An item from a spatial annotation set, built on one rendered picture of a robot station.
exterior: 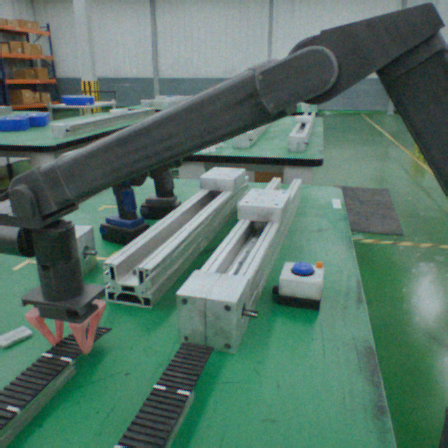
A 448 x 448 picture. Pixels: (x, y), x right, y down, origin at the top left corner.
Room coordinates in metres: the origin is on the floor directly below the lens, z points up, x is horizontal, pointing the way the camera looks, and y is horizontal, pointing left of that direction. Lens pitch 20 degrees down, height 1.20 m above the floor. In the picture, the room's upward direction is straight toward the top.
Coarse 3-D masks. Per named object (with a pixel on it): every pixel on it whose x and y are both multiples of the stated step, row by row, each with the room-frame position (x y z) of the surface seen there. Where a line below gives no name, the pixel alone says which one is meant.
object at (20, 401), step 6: (0, 390) 0.44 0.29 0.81; (0, 396) 0.43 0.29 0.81; (6, 396) 0.43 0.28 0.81; (12, 396) 0.43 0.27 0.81; (18, 396) 0.43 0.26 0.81; (24, 396) 0.43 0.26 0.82; (0, 402) 0.42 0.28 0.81; (6, 402) 0.42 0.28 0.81; (12, 402) 0.42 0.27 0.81; (18, 402) 0.42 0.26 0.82; (24, 402) 0.42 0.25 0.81; (30, 402) 0.42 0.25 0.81
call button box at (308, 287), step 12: (288, 264) 0.77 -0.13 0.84; (288, 276) 0.72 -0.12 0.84; (300, 276) 0.72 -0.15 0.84; (312, 276) 0.72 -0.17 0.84; (276, 288) 0.75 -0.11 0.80; (288, 288) 0.71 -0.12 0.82; (300, 288) 0.70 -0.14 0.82; (312, 288) 0.69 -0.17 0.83; (288, 300) 0.71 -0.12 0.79; (300, 300) 0.70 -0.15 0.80; (312, 300) 0.70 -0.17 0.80
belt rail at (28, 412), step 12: (72, 372) 0.51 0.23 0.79; (60, 384) 0.48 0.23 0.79; (36, 396) 0.44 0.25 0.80; (48, 396) 0.46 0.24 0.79; (24, 408) 0.42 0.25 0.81; (36, 408) 0.44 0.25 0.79; (12, 420) 0.40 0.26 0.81; (24, 420) 0.41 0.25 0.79; (0, 432) 0.38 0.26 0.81; (12, 432) 0.39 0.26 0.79; (0, 444) 0.38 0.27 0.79
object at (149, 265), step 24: (240, 192) 1.36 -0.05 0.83; (168, 216) 1.01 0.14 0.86; (192, 216) 1.12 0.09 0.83; (216, 216) 1.10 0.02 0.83; (144, 240) 0.84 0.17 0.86; (168, 240) 0.84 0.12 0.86; (192, 240) 0.91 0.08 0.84; (120, 264) 0.74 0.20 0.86; (144, 264) 0.72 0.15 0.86; (168, 264) 0.78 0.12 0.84; (120, 288) 0.72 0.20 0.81; (144, 288) 0.70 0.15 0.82; (168, 288) 0.77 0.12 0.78
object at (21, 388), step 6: (12, 384) 0.45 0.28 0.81; (18, 384) 0.45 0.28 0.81; (24, 384) 0.45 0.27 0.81; (30, 384) 0.45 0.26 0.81; (6, 390) 0.44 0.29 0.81; (12, 390) 0.44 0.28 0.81; (18, 390) 0.44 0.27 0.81; (24, 390) 0.44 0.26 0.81; (30, 390) 0.44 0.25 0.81; (36, 390) 0.44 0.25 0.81; (30, 396) 0.43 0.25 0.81
